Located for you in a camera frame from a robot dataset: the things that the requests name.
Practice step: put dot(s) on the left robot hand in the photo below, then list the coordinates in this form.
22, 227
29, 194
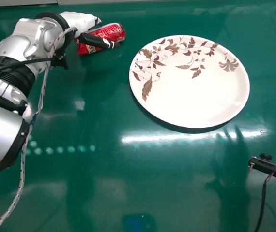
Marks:
80, 20

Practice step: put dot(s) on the red biscuit packet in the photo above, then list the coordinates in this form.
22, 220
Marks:
105, 33

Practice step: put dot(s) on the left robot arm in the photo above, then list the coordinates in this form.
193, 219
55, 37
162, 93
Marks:
4, 125

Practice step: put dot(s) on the plate with brown leaf pattern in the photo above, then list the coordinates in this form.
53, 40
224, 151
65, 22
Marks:
193, 91

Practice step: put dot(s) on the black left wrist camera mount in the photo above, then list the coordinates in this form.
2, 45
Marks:
61, 61

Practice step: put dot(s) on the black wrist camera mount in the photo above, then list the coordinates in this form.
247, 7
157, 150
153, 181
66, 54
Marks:
61, 61
266, 166

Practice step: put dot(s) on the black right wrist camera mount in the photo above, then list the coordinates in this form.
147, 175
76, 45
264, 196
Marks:
266, 166

